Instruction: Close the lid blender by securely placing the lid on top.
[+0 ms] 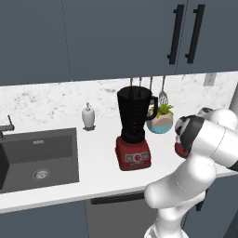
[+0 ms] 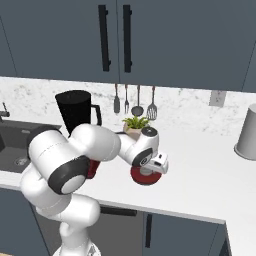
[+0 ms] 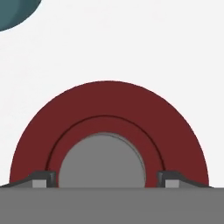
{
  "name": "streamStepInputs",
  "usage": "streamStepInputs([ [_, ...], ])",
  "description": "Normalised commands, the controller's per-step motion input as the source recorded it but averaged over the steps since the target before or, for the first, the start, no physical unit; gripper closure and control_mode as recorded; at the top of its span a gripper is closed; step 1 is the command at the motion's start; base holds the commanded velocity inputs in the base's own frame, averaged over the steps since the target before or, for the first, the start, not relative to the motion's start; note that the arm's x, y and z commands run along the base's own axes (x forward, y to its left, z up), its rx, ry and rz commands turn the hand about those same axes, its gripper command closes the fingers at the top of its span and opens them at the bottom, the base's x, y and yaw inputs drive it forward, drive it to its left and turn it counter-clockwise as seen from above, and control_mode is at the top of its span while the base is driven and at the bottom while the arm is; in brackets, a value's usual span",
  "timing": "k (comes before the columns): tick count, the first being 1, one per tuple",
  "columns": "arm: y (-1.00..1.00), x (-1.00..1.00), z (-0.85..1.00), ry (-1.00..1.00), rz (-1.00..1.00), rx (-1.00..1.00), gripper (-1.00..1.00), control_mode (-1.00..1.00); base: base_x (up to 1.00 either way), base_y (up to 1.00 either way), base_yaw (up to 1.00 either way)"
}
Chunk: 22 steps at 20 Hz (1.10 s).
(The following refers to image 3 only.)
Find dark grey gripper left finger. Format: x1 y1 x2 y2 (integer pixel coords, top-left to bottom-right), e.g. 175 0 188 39
0 170 57 189

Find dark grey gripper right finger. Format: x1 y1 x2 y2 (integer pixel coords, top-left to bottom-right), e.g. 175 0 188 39
157 170 214 189

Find dark red blender lid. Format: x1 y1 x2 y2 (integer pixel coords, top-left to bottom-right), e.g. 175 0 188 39
9 80 210 189

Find teal round object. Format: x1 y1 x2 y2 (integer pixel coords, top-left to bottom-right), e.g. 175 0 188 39
0 0 43 32

